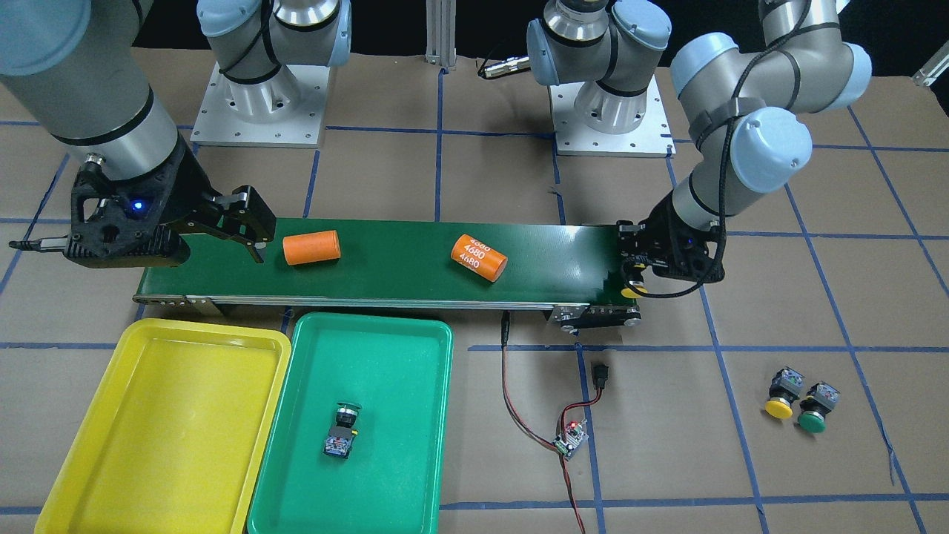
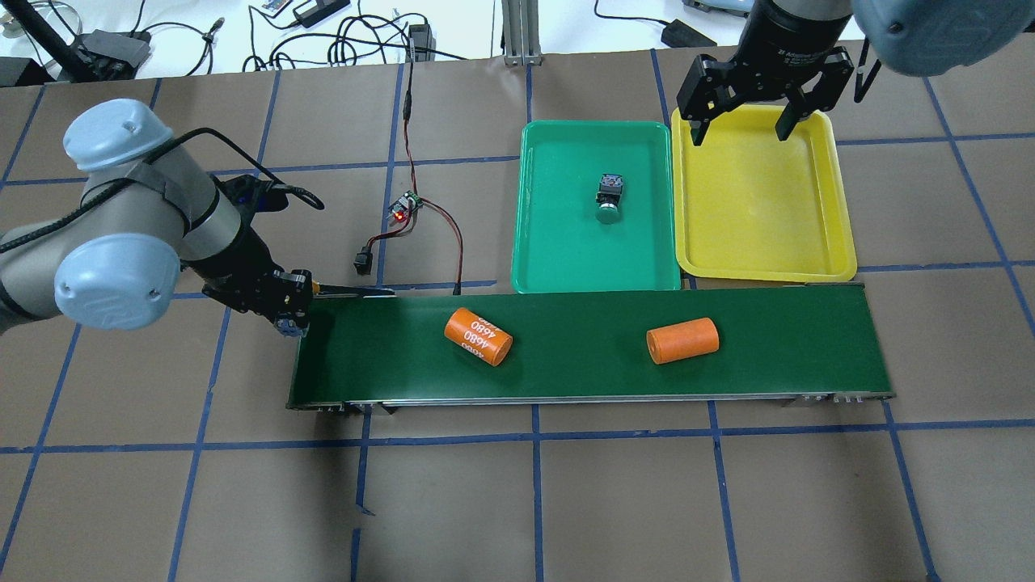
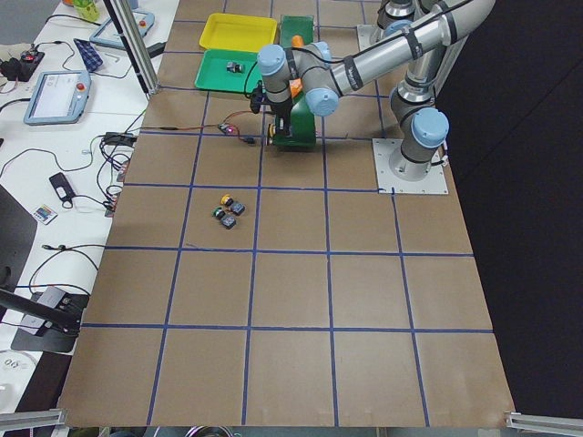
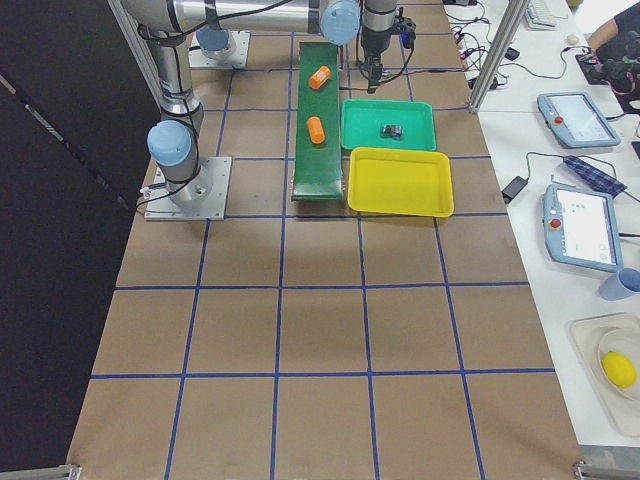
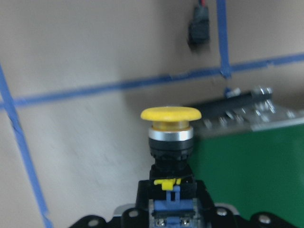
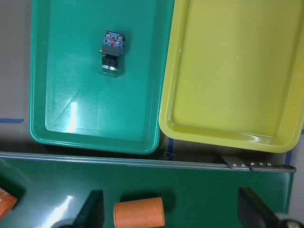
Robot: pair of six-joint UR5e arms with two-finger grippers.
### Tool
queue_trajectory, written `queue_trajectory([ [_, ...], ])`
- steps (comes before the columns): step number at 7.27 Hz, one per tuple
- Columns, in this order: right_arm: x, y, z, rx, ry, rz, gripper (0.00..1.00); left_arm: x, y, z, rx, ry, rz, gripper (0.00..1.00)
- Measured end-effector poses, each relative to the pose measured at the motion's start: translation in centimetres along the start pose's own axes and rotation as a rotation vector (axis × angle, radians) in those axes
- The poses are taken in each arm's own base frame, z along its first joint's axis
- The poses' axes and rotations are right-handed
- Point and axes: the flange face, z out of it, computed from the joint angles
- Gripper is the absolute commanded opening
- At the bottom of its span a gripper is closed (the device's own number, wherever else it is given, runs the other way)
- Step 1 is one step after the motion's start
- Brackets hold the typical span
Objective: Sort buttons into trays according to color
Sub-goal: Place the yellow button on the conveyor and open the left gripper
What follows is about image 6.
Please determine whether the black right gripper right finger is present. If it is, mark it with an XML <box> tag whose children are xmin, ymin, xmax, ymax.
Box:
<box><xmin>237</xmin><ymin>187</ymin><xmax>281</xmax><ymax>228</ymax></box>

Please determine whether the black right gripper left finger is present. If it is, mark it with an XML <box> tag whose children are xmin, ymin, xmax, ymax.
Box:
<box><xmin>73</xmin><ymin>190</ymin><xmax>105</xmax><ymax>228</ymax></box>

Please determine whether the plain orange cylinder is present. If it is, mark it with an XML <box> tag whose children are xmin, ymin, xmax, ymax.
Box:
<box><xmin>114</xmin><ymin>197</ymin><xmax>165</xmax><ymax>228</ymax></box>

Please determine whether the orange cylinder marked 4680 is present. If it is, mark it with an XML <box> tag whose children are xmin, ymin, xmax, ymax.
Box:
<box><xmin>0</xmin><ymin>188</ymin><xmax>18</xmax><ymax>217</ymax></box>

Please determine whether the green push button switch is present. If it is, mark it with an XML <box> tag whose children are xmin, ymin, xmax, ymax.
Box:
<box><xmin>99</xmin><ymin>30</ymin><xmax>125</xmax><ymax>77</ymax></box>

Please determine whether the green conveyor belt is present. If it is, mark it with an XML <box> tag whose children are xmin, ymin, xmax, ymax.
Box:
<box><xmin>0</xmin><ymin>152</ymin><xmax>294</xmax><ymax>228</ymax></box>

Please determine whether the green plastic tray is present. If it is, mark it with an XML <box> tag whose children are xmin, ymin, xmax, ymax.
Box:
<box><xmin>28</xmin><ymin>0</ymin><xmax>174</xmax><ymax>155</ymax></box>

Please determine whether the yellow plastic tray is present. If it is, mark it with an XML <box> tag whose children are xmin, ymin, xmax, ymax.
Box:
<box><xmin>159</xmin><ymin>0</ymin><xmax>304</xmax><ymax>153</ymax></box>

